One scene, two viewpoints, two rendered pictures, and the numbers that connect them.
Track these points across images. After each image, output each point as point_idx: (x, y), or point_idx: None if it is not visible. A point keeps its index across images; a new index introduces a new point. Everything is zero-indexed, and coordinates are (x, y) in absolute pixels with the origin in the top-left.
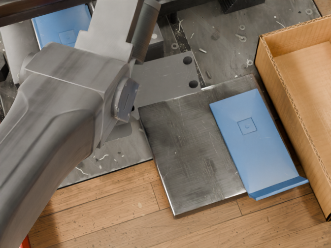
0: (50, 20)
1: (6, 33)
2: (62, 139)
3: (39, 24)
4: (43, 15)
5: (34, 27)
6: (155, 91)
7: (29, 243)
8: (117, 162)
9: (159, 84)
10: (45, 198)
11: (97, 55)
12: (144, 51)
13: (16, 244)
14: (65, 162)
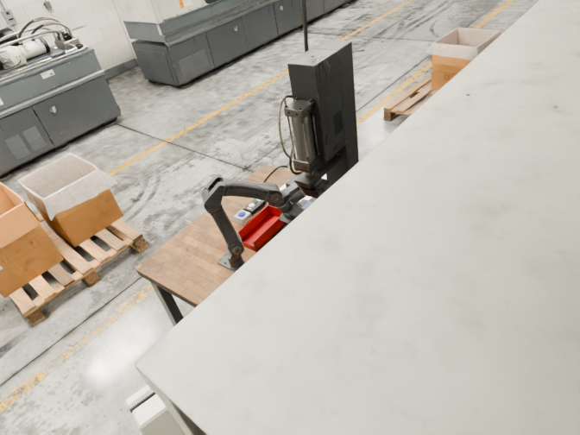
0: (311, 204)
1: (301, 201)
2: (255, 188)
3: (308, 203)
4: (311, 202)
5: (306, 203)
6: (295, 213)
7: (264, 243)
8: None
9: (297, 212)
10: (246, 194)
11: (278, 188)
12: (293, 199)
13: (236, 193)
14: (254, 193)
